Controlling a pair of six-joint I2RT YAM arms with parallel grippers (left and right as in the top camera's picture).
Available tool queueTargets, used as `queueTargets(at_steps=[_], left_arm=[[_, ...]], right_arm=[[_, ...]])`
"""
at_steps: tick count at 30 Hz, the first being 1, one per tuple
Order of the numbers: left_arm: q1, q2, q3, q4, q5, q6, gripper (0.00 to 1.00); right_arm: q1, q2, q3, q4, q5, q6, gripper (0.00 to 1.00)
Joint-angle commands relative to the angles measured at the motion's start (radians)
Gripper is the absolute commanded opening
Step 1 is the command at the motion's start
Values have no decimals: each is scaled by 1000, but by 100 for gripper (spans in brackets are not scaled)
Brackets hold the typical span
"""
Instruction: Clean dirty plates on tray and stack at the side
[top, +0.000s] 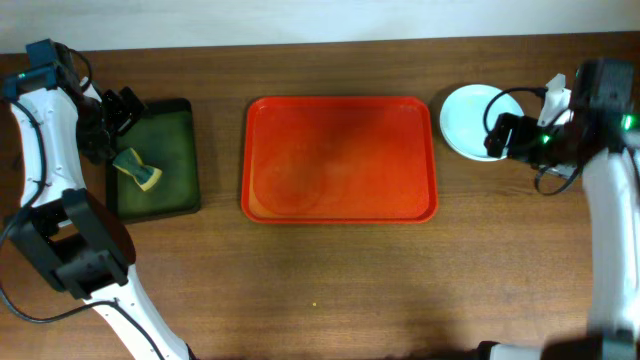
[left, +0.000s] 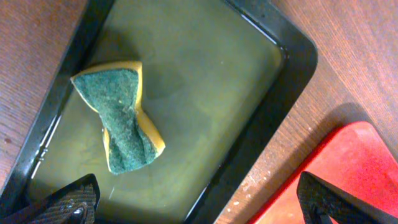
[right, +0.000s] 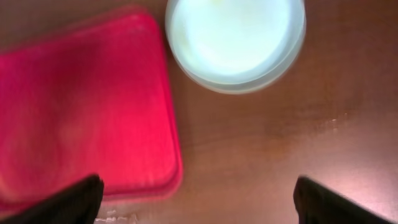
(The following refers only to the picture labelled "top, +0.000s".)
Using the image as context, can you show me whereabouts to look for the yellow green sponge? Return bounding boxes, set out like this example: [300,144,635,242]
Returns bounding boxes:
[112,148,163,191]

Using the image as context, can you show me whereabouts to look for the light blue plate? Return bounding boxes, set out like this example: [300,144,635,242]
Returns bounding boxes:
[439,84,507,162]

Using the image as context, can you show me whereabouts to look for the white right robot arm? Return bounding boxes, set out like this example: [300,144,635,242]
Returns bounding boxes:
[476,58,639,359]

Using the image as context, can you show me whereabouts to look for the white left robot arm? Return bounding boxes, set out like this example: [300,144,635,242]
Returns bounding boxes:
[2,39,200,359]

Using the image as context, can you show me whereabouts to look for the dark green tray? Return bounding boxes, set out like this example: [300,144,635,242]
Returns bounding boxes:
[105,98,201,223]

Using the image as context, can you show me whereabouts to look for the red plastic tray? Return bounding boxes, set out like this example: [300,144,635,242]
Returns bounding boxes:
[241,96,439,224]

